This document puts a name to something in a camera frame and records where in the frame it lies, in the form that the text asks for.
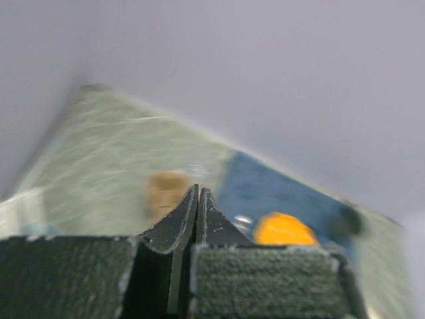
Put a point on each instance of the orange polka dot plate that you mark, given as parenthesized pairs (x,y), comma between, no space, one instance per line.
(278,228)

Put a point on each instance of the blue alphabet cloth mat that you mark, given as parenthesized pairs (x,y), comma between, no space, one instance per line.
(253,190)

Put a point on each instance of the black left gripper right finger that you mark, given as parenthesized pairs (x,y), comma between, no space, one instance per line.
(213,228)

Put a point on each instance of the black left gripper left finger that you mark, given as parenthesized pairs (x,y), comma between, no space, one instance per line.
(174,232)

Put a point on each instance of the silver fork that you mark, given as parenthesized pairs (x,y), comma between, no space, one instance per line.
(243,222)

